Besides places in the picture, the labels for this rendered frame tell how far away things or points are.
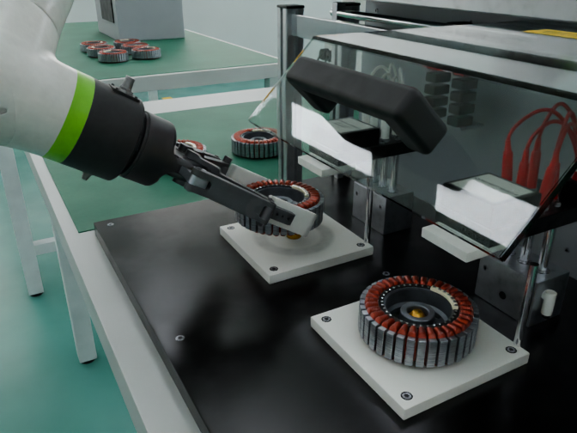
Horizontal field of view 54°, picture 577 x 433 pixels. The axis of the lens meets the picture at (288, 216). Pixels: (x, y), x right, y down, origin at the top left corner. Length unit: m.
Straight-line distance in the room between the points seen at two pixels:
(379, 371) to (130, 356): 0.25
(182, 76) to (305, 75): 1.72
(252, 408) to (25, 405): 1.32
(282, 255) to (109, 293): 0.21
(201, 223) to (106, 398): 0.98
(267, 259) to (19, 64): 0.34
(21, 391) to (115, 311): 1.16
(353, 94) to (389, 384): 0.29
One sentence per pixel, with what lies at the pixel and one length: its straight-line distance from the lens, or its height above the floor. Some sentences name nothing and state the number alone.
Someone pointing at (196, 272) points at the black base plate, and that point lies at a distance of 0.69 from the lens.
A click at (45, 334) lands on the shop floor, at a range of 2.03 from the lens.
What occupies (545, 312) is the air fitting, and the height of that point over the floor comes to 0.79.
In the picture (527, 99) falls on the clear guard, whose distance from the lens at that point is 0.29.
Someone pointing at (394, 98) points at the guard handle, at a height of 1.06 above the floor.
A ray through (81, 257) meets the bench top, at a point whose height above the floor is 0.75.
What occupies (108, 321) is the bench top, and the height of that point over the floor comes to 0.75.
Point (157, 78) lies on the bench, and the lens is 2.02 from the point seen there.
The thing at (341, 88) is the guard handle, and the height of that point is 1.06.
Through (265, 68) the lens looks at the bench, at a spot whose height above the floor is 0.74.
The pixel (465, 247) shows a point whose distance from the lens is 0.53.
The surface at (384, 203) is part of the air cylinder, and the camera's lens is 0.77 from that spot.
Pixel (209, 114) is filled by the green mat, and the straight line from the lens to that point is 1.47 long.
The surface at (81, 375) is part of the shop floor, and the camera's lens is 1.82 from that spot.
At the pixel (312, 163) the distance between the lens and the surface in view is 0.71.
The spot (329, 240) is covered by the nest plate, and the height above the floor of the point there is 0.78.
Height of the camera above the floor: 1.12
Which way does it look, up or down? 25 degrees down
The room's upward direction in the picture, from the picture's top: straight up
